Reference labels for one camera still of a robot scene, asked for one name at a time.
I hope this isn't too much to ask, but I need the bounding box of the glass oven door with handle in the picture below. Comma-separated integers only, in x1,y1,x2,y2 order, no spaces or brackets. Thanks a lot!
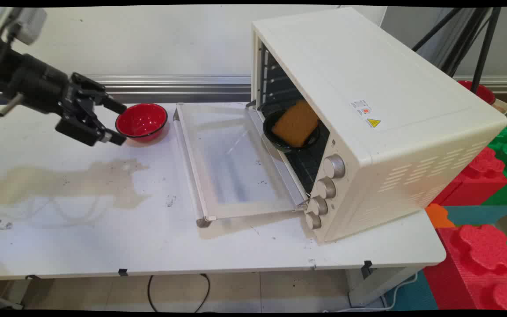
173,103,309,228

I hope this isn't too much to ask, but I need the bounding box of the white cable on floor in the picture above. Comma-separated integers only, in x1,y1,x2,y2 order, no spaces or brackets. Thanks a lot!
324,271,419,313

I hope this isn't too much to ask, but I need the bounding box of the red bowl behind oven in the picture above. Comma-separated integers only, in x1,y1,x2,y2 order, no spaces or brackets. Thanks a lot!
457,80,496,105

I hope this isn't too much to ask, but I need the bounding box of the teal foam floor mat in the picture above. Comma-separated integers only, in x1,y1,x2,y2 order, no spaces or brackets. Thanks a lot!
385,270,439,311

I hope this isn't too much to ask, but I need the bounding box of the black cable under table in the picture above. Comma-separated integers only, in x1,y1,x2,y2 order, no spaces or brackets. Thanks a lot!
147,274,211,313

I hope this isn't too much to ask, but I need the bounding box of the cream toaster oven body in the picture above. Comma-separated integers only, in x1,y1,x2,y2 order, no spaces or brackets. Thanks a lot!
250,7,507,245

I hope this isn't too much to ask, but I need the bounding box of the silver oven knob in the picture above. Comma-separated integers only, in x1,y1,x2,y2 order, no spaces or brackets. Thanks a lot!
323,154,346,179
316,177,337,199
305,212,323,230
308,196,328,216

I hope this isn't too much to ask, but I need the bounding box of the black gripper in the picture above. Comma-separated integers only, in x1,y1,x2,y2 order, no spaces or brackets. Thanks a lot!
0,35,128,147

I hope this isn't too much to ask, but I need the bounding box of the large red foam block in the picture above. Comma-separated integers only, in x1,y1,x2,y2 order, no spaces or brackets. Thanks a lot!
422,224,507,311

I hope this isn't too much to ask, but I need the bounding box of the orange sponge toast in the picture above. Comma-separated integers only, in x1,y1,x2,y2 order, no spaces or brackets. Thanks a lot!
272,100,320,148

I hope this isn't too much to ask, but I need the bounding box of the red bowl with black rim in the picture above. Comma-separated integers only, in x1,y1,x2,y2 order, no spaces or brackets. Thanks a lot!
115,103,169,142

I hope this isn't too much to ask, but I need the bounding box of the white table leg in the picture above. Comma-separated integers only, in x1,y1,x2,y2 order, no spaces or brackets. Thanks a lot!
345,264,426,308

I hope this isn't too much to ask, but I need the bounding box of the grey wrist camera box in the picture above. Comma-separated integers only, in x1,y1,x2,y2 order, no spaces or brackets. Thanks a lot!
11,7,48,45

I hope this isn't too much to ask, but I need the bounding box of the aluminium wall rail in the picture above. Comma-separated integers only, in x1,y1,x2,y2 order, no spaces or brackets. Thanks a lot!
0,75,507,105

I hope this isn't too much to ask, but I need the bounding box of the teal foam block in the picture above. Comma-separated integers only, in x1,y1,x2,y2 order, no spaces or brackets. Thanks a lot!
445,205,507,227

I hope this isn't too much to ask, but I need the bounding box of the orange foam block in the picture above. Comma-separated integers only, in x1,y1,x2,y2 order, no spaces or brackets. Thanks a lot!
425,203,456,229

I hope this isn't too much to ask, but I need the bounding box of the black tripod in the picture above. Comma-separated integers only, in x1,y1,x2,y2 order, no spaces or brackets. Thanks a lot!
412,7,503,94

